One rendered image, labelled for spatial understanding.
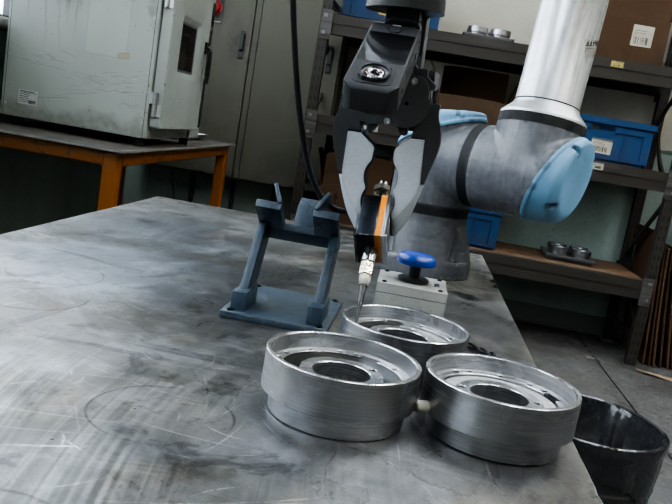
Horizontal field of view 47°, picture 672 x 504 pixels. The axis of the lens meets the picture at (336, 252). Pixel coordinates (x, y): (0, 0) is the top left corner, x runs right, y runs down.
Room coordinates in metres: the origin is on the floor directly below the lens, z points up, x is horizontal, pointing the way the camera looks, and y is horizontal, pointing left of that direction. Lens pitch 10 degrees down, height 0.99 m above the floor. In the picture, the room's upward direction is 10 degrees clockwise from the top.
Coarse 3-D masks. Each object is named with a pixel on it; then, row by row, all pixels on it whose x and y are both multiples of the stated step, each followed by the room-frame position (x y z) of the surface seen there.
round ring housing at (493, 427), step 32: (448, 384) 0.47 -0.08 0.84; (480, 384) 0.52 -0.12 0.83; (544, 384) 0.53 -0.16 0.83; (448, 416) 0.47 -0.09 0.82; (480, 416) 0.45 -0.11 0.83; (512, 416) 0.45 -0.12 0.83; (544, 416) 0.45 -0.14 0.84; (576, 416) 0.47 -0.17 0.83; (480, 448) 0.46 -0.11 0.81; (512, 448) 0.46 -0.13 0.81; (544, 448) 0.45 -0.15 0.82
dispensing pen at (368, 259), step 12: (384, 192) 0.72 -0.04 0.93; (372, 204) 0.69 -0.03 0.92; (360, 216) 0.68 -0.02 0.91; (372, 216) 0.68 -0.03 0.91; (360, 228) 0.67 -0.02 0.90; (372, 228) 0.67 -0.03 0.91; (360, 240) 0.67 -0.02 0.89; (372, 240) 0.67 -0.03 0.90; (360, 252) 0.68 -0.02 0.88; (372, 252) 0.67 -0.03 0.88; (372, 264) 0.66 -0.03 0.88; (360, 276) 0.65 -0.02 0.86; (360, 288) 0.64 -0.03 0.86; (360, 300) 0.63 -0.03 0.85
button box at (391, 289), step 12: (384, 276) 0.77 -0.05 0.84; (396, 276) 0.78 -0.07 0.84; (420, 276) 0.78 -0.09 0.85; (384, 288) 0.74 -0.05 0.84; (396, 288) 0.74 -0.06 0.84; (408, 288) 0.74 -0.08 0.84; (420, 288) 0.74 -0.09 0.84; (432, 288) 0.75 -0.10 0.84; (444, 288) 0.76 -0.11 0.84; (384, 300) 0.74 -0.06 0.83; (396, 300) 0.74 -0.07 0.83; (408, 300) 0.74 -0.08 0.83; (420, 300) 0.73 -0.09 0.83; (432, 300) 0.73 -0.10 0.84; (444, 300) 0.73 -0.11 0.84; (432, 312) 0.73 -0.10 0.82
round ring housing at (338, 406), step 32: (288, 352) 0.52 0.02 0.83; (352, 352) 0.54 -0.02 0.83; (384, 352) 0.53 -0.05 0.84; (288, 384) 0.45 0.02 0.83; (320, 384) 0.44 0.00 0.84; (352, 384) 0.44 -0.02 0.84; (384, 384) 0.45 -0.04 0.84; (416, 384) 0.47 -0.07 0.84; (288, 416) 0.46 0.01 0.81; (320, 416) 0.44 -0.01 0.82; (352, 416) 0.44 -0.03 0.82; (384, 416) 0.45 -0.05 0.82
